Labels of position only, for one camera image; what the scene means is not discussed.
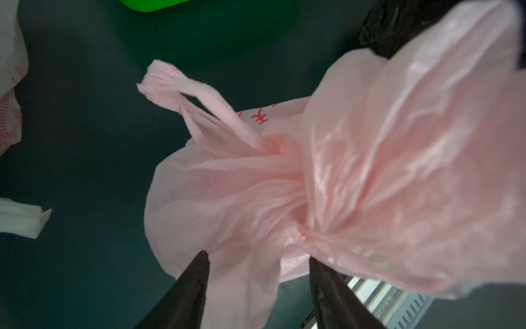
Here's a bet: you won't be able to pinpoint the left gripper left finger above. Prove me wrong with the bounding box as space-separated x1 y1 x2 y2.
136 251 210 329

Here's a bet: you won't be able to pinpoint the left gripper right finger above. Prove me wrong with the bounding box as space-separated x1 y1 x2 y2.
309 258 385 329

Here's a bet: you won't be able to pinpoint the pink plastic bag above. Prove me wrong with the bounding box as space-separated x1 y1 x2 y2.
138 1 525 328

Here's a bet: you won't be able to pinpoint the white plastic bag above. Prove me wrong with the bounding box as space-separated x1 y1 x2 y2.
1 0 52 239

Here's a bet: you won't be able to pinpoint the black plastic bag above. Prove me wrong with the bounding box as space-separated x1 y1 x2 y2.
359 0 526 69

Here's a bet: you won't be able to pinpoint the white vent strip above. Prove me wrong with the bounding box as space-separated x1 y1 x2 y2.
299 275 434 329

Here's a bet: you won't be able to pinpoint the green plastic basket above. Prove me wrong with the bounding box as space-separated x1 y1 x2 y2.
120 0 189 13

